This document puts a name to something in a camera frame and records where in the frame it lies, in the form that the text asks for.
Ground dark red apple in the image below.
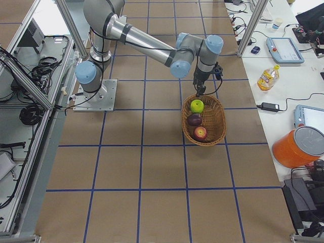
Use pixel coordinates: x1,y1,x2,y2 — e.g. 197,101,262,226
187,113,202,127

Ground woven wicker basket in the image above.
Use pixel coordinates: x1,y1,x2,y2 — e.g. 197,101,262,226
181,95,226,146

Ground aluminium frame post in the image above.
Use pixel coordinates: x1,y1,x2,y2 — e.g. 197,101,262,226
236,0,268,57

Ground black power adapter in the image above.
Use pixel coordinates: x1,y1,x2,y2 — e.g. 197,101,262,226
261,102,280,112

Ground orange juice bottle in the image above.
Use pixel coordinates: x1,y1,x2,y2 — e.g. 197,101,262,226
257,64,280,91

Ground white paper cup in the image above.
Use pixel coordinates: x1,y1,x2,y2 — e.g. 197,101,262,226
272,17,284,30

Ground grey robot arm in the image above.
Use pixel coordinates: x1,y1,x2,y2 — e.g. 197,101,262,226
83,1,224,96

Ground dark blue checked pouch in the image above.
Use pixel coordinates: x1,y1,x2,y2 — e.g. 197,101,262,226
251,46,261,54

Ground orange bucket grey lid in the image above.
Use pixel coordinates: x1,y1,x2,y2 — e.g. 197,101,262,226
272,126,323,169

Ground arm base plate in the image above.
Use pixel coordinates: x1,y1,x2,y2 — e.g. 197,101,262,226
73,79,118,112

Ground green apple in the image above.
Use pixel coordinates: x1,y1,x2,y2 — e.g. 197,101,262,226
190,99,205,113

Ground blue teach pendant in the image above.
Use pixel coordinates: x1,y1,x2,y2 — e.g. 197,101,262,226
294,104,323,130
266,37,304,64

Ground red yellow apple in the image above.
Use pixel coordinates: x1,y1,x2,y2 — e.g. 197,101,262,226
194,126,208,141

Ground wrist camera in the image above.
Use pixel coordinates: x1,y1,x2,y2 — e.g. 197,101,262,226
212,62,223,80

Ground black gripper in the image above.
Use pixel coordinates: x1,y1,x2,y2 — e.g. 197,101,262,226
193,68,211,97

